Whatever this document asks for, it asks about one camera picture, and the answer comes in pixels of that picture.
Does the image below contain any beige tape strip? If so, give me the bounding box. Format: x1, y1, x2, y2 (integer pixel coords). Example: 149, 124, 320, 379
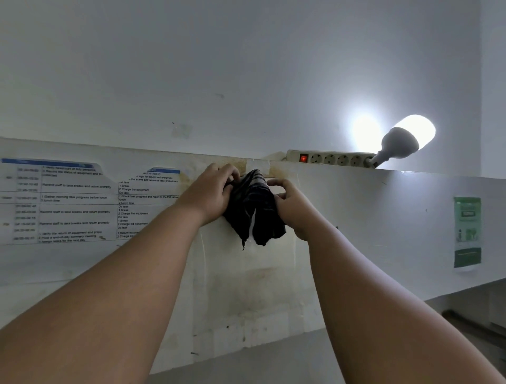
247, 158, 272, 179

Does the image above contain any green leaflet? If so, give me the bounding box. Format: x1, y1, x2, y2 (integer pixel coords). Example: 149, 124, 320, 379
453, 196, 482, 270

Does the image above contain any small printed schedule sheet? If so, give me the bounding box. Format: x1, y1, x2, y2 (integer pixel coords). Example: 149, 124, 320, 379
116, 168, 183, 240

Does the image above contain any person's left forearm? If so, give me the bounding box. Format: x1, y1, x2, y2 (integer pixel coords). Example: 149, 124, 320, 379
0, 204, 207, 384

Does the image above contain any dark striped cloth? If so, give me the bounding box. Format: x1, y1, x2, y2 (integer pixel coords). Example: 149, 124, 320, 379
222, 169, 288, 252

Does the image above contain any white light bulb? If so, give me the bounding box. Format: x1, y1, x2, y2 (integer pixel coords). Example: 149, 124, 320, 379
369, 114, 436, 169

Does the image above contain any person's left hand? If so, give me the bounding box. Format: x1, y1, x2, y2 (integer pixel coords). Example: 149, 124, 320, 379
173, 162, 241, 228

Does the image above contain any person's right forearm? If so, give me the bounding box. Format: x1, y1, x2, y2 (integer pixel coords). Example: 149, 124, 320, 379
294, 222, 506, 384

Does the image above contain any white power strip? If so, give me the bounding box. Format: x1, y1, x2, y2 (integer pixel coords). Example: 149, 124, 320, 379
285, 149, 376, 169

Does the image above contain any large printed schedule sheet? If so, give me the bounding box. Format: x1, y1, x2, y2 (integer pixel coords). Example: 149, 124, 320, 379
0, 158, 119, 246

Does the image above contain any white partition board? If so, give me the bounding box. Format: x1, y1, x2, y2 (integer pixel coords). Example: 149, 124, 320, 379
0, 136, 506, 375

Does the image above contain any person's right hand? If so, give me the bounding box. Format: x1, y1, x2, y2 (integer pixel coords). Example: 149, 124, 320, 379
266, 177, 323, 242

